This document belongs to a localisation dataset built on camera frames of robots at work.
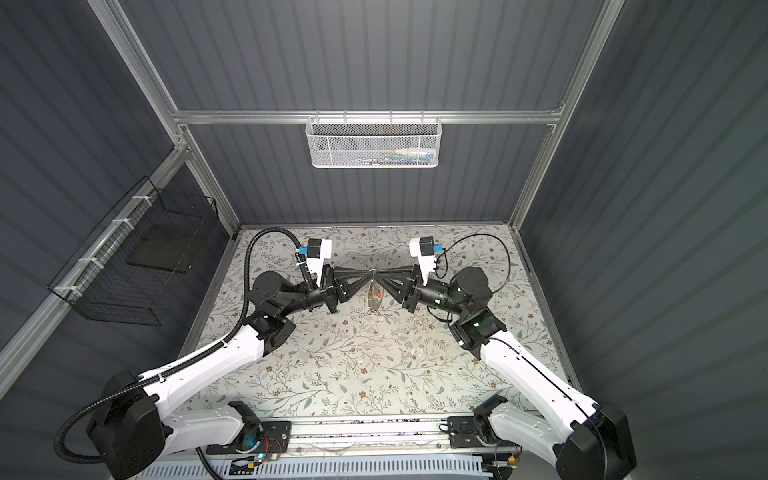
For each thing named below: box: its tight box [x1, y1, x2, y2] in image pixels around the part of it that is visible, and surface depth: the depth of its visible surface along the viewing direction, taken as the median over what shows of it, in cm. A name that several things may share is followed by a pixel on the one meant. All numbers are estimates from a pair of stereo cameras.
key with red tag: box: [372, 286, 383, 302], surface depth 65 cm
